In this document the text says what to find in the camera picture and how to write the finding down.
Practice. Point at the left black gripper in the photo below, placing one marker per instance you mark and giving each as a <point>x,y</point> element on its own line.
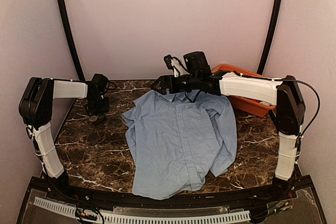
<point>105,108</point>

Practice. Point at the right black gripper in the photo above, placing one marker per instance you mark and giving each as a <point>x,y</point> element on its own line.
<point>165,80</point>

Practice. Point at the round white brooch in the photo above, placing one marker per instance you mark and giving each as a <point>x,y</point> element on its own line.
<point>93,118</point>

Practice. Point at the light blue button shirt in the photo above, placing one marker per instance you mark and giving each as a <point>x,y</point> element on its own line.
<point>177,139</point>

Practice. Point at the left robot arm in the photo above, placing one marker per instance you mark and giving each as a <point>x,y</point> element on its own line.
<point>36,107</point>

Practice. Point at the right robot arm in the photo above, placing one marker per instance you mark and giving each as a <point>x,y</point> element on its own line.
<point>194,73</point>

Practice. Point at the black brooch box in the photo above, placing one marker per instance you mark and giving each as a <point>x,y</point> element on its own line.
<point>101,119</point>

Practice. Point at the orange plastic basin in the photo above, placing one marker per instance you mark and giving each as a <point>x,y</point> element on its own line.
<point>250,106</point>

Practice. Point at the red and white clothes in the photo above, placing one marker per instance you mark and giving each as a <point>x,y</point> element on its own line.
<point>264,103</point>

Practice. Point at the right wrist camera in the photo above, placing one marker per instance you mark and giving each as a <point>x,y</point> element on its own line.
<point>174,64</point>

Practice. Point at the left black frame post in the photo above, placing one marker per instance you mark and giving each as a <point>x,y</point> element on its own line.
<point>70,40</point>

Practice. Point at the black frame post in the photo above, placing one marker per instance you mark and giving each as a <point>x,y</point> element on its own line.
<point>70,40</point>
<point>269,36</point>

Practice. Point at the white slotted cable duct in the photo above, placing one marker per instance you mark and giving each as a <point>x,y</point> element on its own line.
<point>140,215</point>

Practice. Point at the right black frame post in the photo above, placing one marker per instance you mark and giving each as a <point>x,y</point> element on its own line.
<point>269,36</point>

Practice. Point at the black front rail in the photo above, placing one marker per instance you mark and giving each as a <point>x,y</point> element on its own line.
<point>255,199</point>

